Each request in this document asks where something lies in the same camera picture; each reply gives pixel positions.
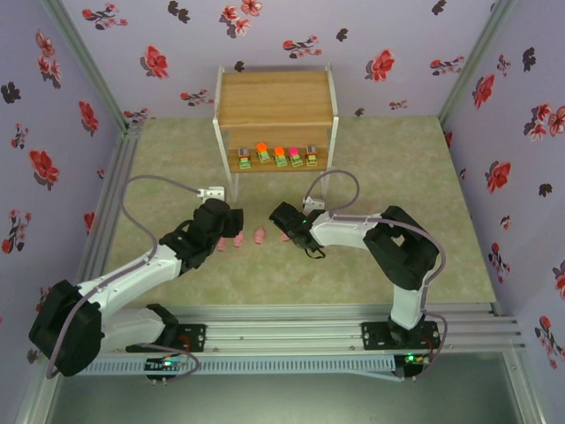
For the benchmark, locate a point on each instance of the pink plastic toy pig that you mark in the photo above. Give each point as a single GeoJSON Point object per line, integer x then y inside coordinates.
{"type": "Point", "coordinates": [260, 235]}
{"type": "Point", "coordinates": [285, 237]}
{"type": "Point", "coordinates": [238, 240]}
{"type": "Point", "coordinates": [222, 245]}

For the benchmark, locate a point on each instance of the grey-topped green toy truck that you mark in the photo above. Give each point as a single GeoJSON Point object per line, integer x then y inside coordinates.
{"type": "Point", "coordinates": [312, 156]}
{"type": "Point", "coordinates": [245, 160]}

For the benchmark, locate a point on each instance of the pink-topped green toy truck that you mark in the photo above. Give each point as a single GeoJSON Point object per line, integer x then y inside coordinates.
{"type": "Point", "coordinates": [295, 157]}

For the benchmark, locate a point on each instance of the orange-topped green toy truck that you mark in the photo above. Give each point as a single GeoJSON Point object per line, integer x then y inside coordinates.
{"type": "Point", "coordinates": [263, 153]}
{"type": "Point", "coordinates": [280, 157]}

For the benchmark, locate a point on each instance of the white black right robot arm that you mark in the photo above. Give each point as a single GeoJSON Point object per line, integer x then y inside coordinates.
{"type": "Point", "coordinates": [344, 229]}

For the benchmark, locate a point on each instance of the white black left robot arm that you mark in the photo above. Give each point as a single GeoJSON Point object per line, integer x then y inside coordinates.
{"type": "Point", "coordinates": [132, 274]}

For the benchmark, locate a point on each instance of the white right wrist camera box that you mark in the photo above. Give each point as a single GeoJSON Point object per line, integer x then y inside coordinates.
{"type": "Point", "coordinates": [314, 204]}

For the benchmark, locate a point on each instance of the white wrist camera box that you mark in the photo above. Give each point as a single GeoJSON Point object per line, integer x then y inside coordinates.
{"type": "Point", "coordinates": [314, 204]}
{"type": "Point", "coordinates": [212, 192]}

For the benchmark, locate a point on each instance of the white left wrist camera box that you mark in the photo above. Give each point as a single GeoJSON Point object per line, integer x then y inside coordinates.
{"type": "Point", "coordinates": [212, 192]}

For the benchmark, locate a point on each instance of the aluminium side rail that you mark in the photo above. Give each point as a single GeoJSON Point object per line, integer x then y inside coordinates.
{"type": "Point", "coordinates": [110, 199]}

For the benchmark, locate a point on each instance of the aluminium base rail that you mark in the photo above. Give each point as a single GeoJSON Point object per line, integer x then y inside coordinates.
{"type": "Point", "coordinates": [287, 335]}

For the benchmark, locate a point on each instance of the wooden shelf with white frame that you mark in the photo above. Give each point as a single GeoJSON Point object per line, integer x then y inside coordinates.
{"type": "Point", "coordinates": [273, 93]}

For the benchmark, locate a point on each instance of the aluminium frame post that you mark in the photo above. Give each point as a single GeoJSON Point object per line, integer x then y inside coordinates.
{"type": "Point", "coordinates": [527, 388]}
{"type": "Point", "coordinates": [88, 66]}
{"type": "Point", "coordinates": [476, 62]}
{"type": "Point", "coordinates": [37, 393]}

